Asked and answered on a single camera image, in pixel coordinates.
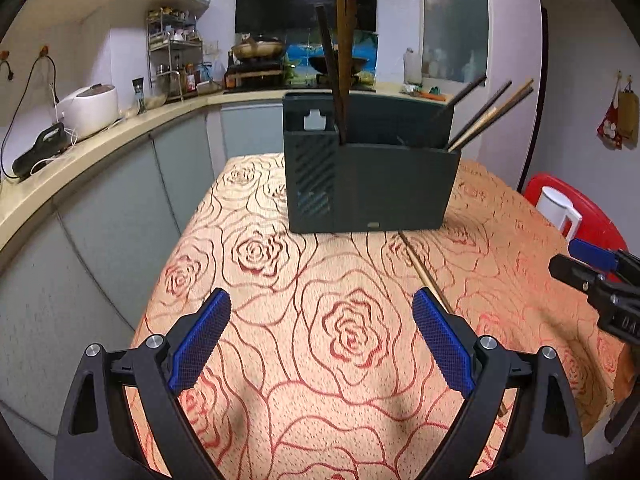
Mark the black brown chopstick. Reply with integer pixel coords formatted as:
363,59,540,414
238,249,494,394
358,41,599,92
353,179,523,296
448,84,534,152

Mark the long reddish brown chopstick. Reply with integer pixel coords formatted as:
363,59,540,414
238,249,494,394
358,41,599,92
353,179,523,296
335,0,349,145

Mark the white electric kettle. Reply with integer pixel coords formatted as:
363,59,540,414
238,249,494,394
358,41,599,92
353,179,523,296
536,186,582,242

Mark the white plastic bottle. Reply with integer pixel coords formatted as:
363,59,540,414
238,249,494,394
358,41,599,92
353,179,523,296
402,48,423,86

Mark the light bamboo chopstick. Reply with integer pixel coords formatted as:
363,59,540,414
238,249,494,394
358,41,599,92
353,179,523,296
445,78,534,153

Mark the dark wooden chopstick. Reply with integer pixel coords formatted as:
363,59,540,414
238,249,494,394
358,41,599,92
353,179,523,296
436,74,487,117

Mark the metal spice rack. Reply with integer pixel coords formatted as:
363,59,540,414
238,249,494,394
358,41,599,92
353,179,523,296
145,6,204,102

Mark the dark green utensil holder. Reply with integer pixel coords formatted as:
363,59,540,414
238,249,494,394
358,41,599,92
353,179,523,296
283,92,460,234

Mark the rose patterned tablecloth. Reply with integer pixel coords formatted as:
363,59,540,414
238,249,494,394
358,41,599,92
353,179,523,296
134,154,622,479

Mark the black device on counter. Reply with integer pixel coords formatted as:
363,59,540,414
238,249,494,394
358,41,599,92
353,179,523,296
12,122,70,180

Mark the thin black chopstick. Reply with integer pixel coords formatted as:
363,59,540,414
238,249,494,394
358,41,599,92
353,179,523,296
445,80,512,151

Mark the wok on stove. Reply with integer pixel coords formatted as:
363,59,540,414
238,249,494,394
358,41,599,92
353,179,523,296
231,34,285,62

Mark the red plastic chair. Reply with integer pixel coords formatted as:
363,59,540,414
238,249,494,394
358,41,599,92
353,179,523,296
523,172,628,283

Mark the pale bamboo chopstick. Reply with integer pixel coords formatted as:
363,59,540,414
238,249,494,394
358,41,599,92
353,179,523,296
399,232,483,400

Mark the dark brown short chopstick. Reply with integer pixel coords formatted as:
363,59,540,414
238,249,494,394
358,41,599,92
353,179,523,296
314,4,342,145

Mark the white rice cooker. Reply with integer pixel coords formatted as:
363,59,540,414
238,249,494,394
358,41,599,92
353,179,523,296
58,84,119,141

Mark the hanging red cloth decoration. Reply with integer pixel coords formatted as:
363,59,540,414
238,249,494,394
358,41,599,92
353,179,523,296
597,70,639,150

